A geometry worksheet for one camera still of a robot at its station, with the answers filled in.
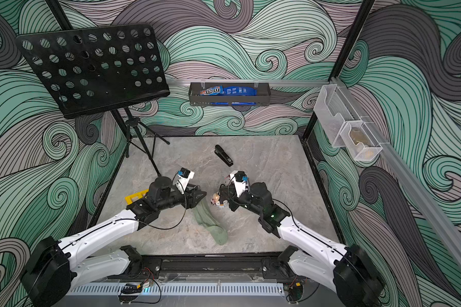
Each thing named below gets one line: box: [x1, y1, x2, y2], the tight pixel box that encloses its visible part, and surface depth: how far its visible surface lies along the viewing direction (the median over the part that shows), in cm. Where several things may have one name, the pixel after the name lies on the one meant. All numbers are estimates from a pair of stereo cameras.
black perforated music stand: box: [16, 23, 171, 178], surface depth 66 cm
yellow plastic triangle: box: [124, 188, 150, 206], surface depth 95 cm
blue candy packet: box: [199, 85, 258, 96], surface depth 94 cm
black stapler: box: [214, 144, 234, 167], surface depth 109 cm
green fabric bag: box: [192, 198, 229, 245], surface depth 72 cm
